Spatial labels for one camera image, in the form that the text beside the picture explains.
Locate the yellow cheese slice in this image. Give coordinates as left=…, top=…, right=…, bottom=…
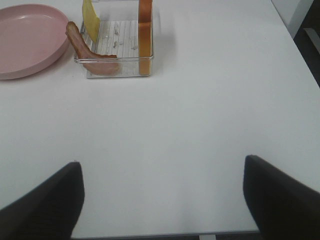
left=82, top=0, right=101, bottom=43

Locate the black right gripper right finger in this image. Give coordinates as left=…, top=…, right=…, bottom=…
left=243, top=155, right=320, bottom=240

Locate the pink round plate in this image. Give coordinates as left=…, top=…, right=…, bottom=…
left=0, top=4, right=69, bottom=80

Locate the bacon strip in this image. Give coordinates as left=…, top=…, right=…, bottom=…
left=65, top=21, right=120, bottom=76

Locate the upright bread slice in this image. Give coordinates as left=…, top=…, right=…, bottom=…
left=138, top=0, right=152, bottom=76

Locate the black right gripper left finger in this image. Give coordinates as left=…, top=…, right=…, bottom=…
left=0, top=162, right=85, bottom=240

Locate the clear right plastic tray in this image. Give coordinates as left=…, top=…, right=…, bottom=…
left=74, top=0, right=154, bottom=79

